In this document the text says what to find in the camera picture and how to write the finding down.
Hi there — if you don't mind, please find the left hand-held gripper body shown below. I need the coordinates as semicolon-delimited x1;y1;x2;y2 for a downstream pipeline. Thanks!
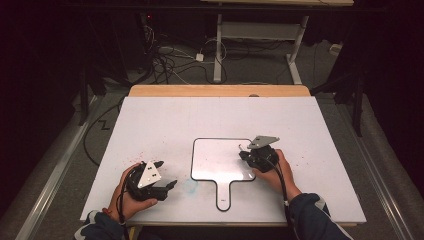
125;160;169;202

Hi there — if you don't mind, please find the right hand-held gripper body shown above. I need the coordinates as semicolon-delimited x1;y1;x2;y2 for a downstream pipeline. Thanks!
245;135;281;174

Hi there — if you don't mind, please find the white paddle whiteboard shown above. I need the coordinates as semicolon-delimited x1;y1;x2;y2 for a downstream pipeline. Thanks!
190;137;257;213

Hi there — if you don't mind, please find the person's right hand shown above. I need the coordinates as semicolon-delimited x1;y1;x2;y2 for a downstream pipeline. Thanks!
252;148;303;203

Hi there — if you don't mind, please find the person's left hand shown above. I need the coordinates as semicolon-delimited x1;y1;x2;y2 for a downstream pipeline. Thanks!
101;162;159;224

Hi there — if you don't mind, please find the large white board sheet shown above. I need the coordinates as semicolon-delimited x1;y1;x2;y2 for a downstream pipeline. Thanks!
79;95;368;225

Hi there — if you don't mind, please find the wooden table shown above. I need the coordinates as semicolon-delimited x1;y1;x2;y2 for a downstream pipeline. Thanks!
128;84;312;98

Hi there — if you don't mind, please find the black stand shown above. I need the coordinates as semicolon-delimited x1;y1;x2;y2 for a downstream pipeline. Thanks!
309;66;366;138
78;66;108;127

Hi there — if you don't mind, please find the white metal-legged desk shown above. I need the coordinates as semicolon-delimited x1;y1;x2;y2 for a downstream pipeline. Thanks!
199;0;355;85

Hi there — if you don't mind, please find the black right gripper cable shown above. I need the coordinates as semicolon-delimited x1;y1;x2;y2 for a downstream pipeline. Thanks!
263;156;301;240

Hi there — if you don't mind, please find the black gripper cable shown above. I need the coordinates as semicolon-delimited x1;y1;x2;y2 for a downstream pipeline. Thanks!
263;156;301;240
117;165;133;240

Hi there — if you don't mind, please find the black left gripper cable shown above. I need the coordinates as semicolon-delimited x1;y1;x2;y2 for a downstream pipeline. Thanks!
117;165;133;240

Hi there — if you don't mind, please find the black floor cable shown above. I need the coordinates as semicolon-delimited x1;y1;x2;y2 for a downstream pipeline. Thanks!
83;96;126;168

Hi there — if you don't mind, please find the metal floor rail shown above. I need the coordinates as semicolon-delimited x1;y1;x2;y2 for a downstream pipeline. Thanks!
333;96;416;240
14;94;101;240

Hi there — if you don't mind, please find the tangle of floor cables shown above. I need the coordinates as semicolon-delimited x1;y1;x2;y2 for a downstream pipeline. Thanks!
141;23;229;85

